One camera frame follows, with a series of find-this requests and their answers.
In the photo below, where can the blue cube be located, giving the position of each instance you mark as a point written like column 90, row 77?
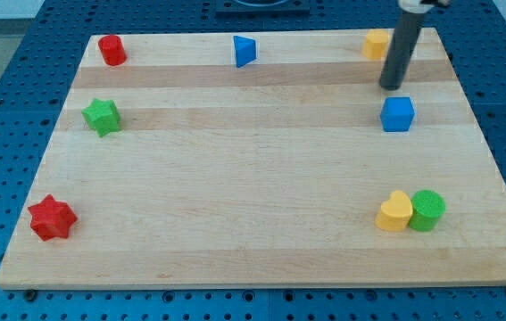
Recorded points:
column 397, row 114

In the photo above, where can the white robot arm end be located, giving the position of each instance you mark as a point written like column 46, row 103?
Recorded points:
column 422, row 6

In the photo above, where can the wooden board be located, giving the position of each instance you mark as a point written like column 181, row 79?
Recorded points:
column 265, row 176

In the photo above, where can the blue triangular prism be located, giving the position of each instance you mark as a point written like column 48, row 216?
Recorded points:
column 245, row 50

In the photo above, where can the yellow heart block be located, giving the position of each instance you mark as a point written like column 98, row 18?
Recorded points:
column 395, row 213

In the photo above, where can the green star block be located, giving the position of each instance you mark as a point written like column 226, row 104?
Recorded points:
column 102, row 116

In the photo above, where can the yellow hexagon block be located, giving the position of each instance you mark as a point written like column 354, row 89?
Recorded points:
column 375, row 44

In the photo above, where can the red cylinder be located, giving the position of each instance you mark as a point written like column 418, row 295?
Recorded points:
column 112, row 50

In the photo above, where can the green cylinder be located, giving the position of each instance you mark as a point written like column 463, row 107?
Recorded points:
column 428, row 207

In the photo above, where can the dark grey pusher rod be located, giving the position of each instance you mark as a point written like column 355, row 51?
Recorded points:
column 403, row 42

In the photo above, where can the red star block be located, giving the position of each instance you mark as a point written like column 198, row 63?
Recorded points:
column 51, row 218

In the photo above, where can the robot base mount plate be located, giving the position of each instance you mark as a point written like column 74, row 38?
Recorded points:
column 260, row 7

